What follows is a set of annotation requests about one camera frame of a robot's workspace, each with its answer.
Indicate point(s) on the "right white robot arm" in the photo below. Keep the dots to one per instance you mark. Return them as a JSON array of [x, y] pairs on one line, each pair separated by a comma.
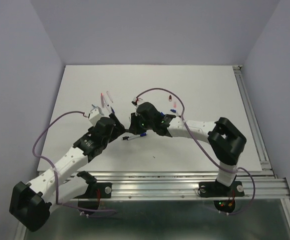
[[226, 141]]

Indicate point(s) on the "aluminium right rail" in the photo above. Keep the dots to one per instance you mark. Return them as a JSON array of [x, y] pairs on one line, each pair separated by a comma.
[[264, 159]]

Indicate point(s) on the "aluminium front rail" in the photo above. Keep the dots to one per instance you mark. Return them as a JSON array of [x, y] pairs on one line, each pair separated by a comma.
[[170, 186]]

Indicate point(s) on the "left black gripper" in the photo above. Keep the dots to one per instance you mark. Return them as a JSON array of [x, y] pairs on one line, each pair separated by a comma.
[[119, 128]]

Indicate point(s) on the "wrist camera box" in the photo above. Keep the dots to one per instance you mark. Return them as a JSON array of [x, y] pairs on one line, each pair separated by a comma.
[[95, 115], [137, 101]]

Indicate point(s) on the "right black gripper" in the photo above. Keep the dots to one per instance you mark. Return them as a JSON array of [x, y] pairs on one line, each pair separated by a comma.
[[134, 127]]

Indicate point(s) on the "aluminium rail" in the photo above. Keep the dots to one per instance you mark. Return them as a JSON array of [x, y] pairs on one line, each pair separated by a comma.
[[170, 186], [264, 159]]

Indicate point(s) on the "white marker black cap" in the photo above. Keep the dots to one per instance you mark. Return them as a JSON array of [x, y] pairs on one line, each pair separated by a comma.
[[131, 137]]

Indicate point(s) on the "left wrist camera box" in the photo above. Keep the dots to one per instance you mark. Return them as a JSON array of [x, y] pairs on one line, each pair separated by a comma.
[[95, 115]]

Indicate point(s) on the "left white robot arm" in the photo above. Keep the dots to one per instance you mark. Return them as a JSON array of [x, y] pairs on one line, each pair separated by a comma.
[[31, 202]]

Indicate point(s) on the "pink highlighter pen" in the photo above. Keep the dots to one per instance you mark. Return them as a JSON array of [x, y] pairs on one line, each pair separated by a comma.
[[102, 100]]

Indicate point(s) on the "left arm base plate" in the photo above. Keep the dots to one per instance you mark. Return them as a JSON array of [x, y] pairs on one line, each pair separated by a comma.
[[98, 190]]

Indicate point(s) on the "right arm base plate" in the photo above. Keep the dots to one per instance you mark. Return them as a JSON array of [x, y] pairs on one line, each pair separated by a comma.
[[214, 189]]

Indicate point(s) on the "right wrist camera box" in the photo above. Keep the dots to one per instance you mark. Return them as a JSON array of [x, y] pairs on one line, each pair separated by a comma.
[[137, 101]]

